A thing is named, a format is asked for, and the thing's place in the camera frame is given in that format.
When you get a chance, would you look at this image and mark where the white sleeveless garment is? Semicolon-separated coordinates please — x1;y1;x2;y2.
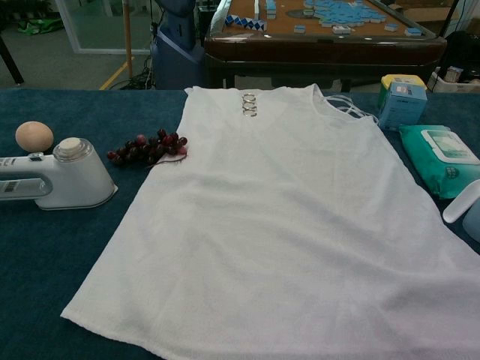
59;82;480;360

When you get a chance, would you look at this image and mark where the white handheld garment steamer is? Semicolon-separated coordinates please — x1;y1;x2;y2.
0;137;119;210

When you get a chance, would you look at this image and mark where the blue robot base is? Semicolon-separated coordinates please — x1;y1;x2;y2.
149;0;206;90

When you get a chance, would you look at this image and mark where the bunch of red grapes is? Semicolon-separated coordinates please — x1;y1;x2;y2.
106;127;189;168

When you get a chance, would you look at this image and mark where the brown wooden mahjong table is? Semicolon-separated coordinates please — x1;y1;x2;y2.
204;0;448;91

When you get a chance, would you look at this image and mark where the blue white snake puzzle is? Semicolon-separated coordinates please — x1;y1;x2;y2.
223;13;268;32

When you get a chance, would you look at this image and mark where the light blue carton box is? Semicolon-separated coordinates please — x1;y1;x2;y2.
377;81;428;131

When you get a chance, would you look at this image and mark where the wooden pole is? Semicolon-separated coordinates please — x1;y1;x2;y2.
123;0;135;79

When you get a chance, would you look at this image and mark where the white framed glass door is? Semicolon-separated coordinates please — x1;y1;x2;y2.
55;0;155;56

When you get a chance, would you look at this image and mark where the green wet wipes pack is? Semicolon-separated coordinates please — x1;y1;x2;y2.
397;124;480;200

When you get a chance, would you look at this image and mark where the yellow green lidded container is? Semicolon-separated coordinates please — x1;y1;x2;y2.
379;73;428;113

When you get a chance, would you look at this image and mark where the pile of blue mahjong tiles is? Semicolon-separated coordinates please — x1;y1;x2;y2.
310;0;380;28

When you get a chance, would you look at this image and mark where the dark teal tablecloth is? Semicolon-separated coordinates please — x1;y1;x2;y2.
0;88;480;360

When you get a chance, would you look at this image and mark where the beige egg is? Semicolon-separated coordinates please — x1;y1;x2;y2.
15;121;54;153

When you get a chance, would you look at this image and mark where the light blue white appliance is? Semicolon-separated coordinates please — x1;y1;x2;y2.
442;183;480;243

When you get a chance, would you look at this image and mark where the white storage box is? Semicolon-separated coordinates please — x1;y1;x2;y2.
427;66;480;94

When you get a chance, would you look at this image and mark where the green bag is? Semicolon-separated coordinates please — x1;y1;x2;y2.
16;18;65;37

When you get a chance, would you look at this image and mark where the black table leg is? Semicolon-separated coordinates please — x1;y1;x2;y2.
0;31;26;86

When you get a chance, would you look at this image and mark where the bundle of floor cables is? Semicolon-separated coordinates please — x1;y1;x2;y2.
123;63;157;90

